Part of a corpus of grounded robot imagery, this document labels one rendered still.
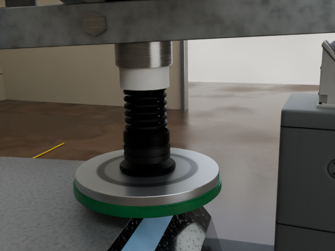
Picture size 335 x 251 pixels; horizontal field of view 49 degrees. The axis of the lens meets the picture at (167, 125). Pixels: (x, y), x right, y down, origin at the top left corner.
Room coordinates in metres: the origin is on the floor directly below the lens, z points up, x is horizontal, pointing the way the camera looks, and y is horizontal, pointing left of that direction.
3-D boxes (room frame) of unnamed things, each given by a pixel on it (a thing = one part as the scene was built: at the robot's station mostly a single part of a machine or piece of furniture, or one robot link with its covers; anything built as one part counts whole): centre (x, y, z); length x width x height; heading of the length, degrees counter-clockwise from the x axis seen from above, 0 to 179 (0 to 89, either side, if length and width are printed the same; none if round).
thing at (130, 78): (0.52, 0.03, 1.04); 0.07 x 0.07 x 0.04
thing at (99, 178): (0.52, 0.03, 0.90); 0.21 x 0.21 x 0.01
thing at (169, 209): (0.52, 0.03, 0.90); 0.22 x 0.22 x 0.04
